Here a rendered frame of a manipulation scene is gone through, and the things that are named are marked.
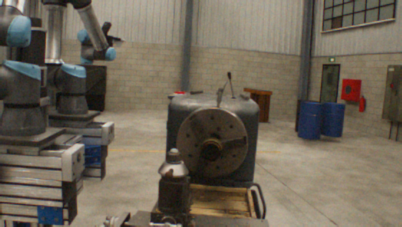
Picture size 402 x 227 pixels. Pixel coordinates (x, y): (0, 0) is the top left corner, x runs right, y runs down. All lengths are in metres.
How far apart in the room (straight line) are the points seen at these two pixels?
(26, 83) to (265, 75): 11.61
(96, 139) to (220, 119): 0.58
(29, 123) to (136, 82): 10.34
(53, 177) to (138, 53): 10.43
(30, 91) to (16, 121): 0.10
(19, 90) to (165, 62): 10.45
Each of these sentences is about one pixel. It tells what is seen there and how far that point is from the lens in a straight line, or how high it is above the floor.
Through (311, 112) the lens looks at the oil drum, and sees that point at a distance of 7.70.
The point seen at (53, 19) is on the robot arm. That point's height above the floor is 1.61.
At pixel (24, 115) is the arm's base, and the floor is 1.23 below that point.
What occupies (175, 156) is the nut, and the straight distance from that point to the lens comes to 0.78.
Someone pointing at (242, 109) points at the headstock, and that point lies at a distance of 1.50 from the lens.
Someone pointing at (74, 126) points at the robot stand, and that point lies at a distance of 1.51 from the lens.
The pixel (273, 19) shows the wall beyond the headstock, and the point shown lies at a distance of 12.68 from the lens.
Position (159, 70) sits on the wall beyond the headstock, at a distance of 11.35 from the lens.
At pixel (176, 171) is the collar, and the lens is 0.78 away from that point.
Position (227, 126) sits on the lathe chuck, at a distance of 1.34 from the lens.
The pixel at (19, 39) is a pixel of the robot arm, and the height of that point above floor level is 1.44.
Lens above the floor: 1.38
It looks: 8 degrees down
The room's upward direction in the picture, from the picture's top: 4 degrees clockwise
